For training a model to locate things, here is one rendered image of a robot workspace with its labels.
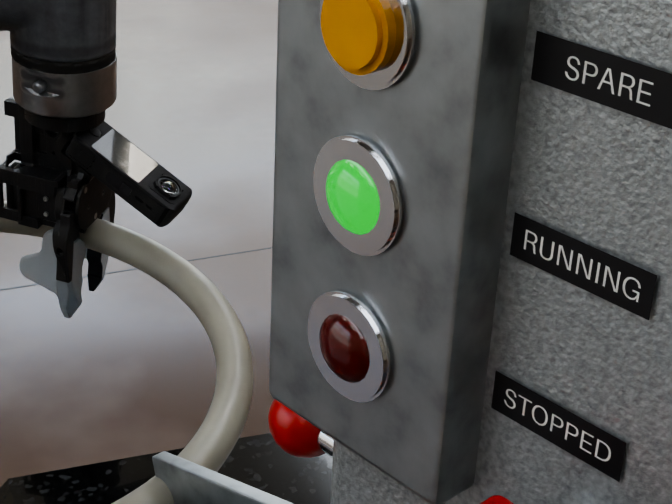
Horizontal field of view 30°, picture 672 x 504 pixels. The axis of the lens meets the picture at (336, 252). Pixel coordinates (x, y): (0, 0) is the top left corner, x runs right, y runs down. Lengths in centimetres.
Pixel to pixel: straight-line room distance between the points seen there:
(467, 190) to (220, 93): 387
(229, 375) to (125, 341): 179
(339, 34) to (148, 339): 247
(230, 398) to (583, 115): 68
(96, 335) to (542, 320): 249
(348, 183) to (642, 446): 11
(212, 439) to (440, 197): 62
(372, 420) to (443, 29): 13
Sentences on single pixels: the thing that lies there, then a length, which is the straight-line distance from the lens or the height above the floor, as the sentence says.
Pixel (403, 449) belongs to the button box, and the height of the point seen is 122.
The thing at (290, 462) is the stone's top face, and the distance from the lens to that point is 108.
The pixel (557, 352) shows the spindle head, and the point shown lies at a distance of 35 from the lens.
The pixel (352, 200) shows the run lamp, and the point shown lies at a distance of 36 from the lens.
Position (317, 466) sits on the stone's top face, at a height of 80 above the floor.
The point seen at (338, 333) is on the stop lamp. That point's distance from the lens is 38.
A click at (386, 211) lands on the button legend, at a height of 130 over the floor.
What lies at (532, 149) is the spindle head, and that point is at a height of 133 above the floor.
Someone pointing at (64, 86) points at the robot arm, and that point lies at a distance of 110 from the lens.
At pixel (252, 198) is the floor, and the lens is 344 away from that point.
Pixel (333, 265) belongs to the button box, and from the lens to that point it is 38.
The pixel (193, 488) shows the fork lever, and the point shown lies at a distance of 87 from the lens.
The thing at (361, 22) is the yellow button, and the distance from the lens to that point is 34.
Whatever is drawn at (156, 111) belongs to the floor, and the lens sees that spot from 404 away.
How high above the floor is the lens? 145
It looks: 27 degrees down
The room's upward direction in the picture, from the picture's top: 3 degrees clockwise
